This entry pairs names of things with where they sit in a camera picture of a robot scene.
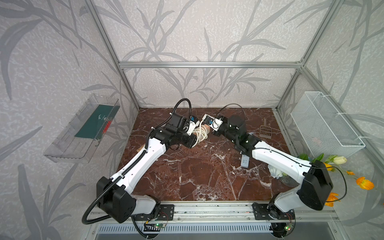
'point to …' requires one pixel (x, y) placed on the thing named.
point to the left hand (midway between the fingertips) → (196, 139)
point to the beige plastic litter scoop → (265, 130)
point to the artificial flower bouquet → (330, 163)
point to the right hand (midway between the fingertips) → (210, 114)
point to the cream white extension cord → (199, 139)
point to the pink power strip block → (203, 130)
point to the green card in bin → (97, 121)
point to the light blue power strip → (245, 161)
